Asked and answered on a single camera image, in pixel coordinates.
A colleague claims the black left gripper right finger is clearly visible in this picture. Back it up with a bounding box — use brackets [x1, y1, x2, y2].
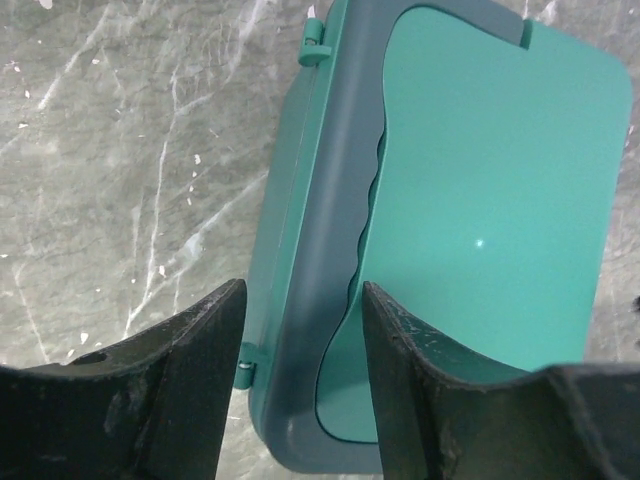
[362, 282, 639, 479]

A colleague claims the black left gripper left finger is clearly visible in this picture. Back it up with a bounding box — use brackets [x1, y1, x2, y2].
[1, 279, 247, 479]

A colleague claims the teal medicine kit box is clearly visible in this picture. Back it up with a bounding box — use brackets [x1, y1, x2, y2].
[236, 1, 633, 474]

